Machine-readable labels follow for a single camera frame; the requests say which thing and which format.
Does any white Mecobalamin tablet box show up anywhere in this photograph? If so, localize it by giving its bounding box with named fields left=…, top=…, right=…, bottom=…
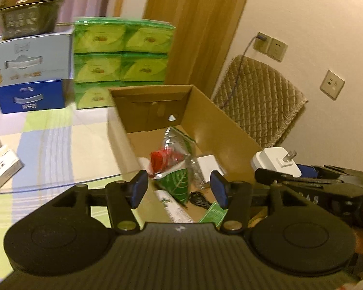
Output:
left=0, top=145, right=23, bottom=189

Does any quilted beige chair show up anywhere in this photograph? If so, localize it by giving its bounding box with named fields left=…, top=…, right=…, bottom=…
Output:
left=213, top=55, right=308, bottom=148

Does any bagged metal hook rack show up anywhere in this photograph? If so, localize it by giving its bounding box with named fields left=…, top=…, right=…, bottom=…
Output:
left=197, top=154, right=225, bottom=189

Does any lower wall socket plate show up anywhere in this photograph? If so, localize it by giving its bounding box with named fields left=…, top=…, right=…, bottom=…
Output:
left=320, top=70, right=345, bottom=101

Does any large open cardboard box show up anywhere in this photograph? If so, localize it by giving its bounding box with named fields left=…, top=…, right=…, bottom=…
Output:
left=106, top=84, right=264, bottom=223

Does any white plastic spoon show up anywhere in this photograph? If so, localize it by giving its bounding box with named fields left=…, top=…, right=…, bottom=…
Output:
left=137, top=157, right=153, bottom=175

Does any black food container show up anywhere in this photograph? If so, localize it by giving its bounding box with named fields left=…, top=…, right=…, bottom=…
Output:
left=0, top=0, right=64, bottom=40

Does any black audio cable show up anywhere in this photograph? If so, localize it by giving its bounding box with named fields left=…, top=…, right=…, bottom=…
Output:
left=187, top=191, right=214, bottom=210

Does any light blue milk carton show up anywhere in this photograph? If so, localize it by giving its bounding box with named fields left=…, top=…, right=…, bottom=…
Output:
left=0, top=28, right=74, bottom=87

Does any black charger cable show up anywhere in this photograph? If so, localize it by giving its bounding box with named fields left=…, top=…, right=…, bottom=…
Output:
left=229, top=35, right=266, bottom=104

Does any white parrot ointment box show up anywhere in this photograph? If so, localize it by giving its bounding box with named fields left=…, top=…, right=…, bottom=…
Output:
left=155, top=190, right=194, bottom=223

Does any wall power outlet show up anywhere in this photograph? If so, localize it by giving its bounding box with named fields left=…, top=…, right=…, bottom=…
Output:
left=253, top=32, right=272, bottom=54

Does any dark blue milk carton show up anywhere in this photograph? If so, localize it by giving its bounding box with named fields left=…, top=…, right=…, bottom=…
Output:
left=0, top=79, right=65, bottom=114

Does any green tissue pack stack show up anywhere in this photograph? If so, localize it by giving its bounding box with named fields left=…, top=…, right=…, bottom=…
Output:
left=73, top=17, right=176, bottom=109

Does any green white medicine box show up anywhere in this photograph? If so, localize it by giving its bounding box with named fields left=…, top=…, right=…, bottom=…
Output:
left=199, top=202, right=227, bottom=228

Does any white wall plug adapter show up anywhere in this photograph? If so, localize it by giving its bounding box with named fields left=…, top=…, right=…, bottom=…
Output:
left=250, top=147, right=302, bottom=177

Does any silver green leaf pouch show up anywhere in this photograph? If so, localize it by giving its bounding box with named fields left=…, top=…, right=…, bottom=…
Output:
left=153, top=126, right=196, bottom=206

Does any red candy wrapper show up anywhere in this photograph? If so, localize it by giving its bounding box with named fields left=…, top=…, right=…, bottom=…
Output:
left=150, top=147, right=184, bottom=174

